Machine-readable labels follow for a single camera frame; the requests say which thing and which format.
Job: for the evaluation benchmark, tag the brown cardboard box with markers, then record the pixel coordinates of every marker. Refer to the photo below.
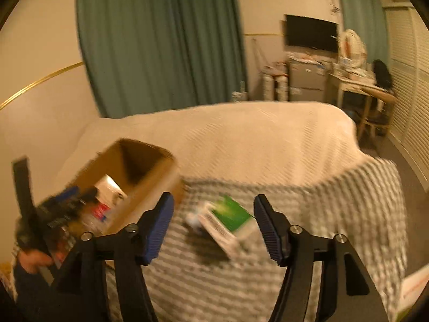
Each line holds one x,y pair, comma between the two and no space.
147,164

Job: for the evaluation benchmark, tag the wooden dressing table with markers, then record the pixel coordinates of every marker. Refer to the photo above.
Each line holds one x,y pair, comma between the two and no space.
352,84

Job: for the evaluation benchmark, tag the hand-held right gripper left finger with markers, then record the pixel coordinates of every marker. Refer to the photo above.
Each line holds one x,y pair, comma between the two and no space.
161,228

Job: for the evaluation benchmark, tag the wooden chair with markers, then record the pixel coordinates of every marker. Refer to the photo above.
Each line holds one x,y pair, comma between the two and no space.
377,117

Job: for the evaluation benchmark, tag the black television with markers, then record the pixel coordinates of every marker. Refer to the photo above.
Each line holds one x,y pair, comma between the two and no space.
310,33

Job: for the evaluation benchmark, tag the person's left forearm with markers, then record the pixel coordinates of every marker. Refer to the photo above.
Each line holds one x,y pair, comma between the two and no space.
32,295

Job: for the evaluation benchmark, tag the red packet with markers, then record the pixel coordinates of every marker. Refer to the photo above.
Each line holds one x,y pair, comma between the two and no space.
100,212

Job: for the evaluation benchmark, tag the narrow green curtain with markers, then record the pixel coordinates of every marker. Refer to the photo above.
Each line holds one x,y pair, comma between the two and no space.
362,13

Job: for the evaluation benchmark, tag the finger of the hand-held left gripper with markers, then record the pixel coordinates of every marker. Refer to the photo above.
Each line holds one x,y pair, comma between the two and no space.
72,199

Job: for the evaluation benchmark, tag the white small box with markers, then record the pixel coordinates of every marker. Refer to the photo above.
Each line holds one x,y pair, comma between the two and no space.
110,191

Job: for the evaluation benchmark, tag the white orange paper box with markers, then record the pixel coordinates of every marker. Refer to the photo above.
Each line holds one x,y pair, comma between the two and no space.
414,291

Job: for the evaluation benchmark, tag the checkered blanket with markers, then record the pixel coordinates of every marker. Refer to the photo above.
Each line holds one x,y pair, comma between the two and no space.
352,214

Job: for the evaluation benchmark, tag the white textured bedspread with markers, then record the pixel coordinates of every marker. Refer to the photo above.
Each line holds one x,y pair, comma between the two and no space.
234,137

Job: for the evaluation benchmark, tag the person's left hand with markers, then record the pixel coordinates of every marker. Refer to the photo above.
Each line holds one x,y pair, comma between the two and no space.
33,261

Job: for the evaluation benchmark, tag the green and white carton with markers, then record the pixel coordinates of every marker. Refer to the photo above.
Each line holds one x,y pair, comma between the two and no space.
231,218

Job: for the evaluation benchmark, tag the grey small cabinet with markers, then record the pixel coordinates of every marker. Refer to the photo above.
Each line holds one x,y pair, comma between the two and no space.
306,80

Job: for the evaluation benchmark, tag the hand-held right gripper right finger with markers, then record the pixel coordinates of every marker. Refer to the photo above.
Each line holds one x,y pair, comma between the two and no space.
266,228

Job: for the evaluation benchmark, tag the black bag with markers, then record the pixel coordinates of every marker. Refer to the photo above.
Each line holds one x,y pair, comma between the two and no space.
382,73

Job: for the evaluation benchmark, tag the white louvred wardrobe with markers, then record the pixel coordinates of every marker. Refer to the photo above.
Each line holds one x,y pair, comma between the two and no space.
409,80

